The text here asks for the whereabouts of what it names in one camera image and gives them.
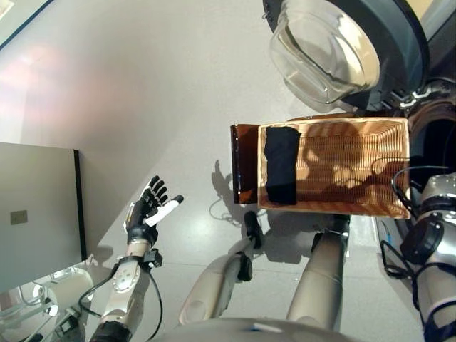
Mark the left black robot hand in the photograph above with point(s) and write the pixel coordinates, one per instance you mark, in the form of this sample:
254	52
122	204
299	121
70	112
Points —
140	217

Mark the black garment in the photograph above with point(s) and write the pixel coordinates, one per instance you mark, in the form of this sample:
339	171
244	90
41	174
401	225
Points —
281	167

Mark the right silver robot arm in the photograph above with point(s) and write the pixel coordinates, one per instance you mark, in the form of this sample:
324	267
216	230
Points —
438	278

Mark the round glass washing machine door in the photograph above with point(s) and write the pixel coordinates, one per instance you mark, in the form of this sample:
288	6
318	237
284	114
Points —
402	42

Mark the dark front-load washing machine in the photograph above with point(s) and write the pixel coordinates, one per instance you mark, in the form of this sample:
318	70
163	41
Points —
441	53

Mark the left beige robot leg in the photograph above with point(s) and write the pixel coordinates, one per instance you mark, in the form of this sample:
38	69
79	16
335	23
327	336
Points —
213	285

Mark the beige robot leg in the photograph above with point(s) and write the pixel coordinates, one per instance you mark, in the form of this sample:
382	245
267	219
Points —
320	270
213	285

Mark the grey cabinet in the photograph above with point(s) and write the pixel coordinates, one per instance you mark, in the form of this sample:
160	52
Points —
39	213

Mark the white rounded apparatus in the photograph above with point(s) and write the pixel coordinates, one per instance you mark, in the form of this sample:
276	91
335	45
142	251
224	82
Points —
67	288

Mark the grey robot torso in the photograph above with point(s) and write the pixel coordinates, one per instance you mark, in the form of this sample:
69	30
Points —
256	331

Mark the right beige robot leg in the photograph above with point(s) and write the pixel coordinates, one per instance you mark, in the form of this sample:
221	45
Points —
320	270

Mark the rectangular wicker laundry basket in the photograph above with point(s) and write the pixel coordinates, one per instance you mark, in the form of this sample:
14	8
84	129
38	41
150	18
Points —
338	149

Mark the beige wall plate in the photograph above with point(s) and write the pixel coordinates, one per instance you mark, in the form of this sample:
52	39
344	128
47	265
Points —
18	217

